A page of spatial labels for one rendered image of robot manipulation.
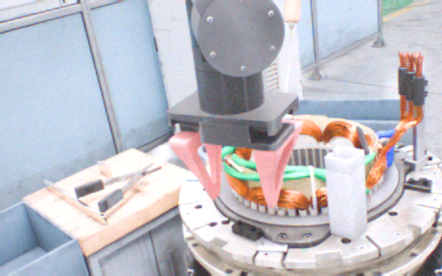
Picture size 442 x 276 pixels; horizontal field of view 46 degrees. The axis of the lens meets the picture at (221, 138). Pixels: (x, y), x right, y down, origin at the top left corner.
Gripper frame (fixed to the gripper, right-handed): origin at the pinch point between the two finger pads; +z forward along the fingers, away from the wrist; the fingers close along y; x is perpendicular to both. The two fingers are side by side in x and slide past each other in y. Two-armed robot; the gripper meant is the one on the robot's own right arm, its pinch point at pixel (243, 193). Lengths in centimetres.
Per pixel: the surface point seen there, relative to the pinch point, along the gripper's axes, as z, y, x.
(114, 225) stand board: 11.3, -22.2, 5.2
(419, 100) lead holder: -3.5, 13.0, 17.8
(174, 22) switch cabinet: 30, -142, 206
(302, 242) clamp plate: 6.9, 4.4, 3.3
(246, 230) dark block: 6.6, -1.7, 3.2
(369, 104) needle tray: 11, 0, 52
